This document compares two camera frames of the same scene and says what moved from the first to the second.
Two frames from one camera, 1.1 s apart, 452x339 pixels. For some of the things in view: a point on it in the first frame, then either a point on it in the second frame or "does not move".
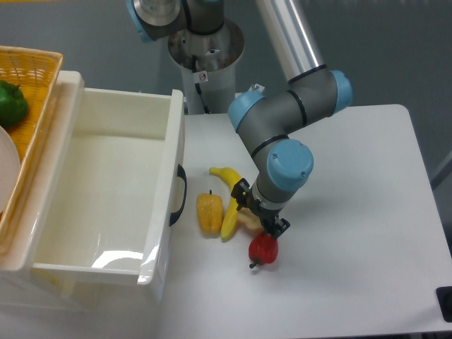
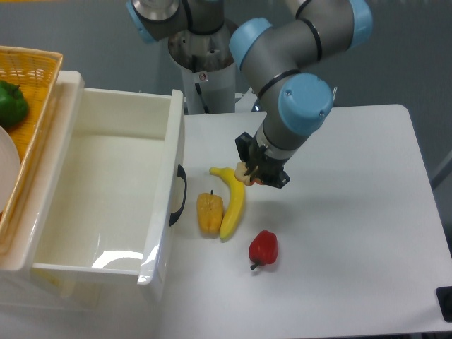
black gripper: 267,216 → 265,165
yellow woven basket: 36,72 does not move
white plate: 10,171 does not move
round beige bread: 245,215 → 240,171
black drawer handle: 181,173 does not move
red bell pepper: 263,248 does not move
